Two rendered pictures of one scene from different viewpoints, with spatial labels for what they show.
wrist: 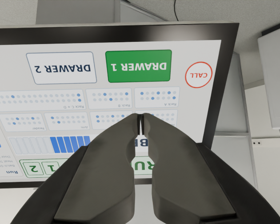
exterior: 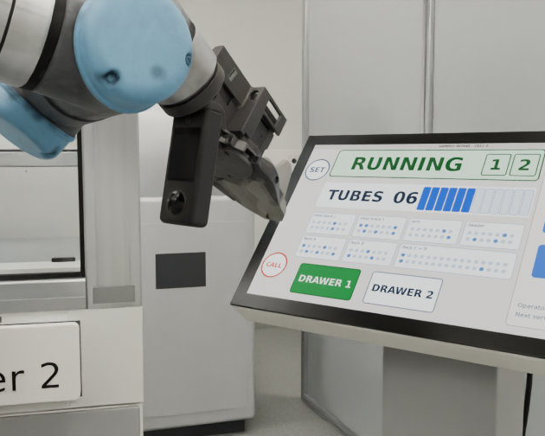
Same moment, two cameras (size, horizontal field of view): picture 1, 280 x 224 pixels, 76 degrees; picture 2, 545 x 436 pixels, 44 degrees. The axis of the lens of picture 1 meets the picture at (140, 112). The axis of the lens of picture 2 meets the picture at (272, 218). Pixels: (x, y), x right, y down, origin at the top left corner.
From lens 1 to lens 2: 0.68 m
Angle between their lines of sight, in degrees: 36
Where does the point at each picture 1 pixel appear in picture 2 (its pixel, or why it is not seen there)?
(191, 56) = (274, 283)
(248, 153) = not seen: hidden behind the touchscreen
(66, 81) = (406, 277)
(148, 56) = (311, 289)
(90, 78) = (378, 276)
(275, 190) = (273, 42)
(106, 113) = (381, 236)
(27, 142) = (504, 206)
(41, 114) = (460, 242)
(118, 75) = (348, 275)
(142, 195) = not seen: outside the picture
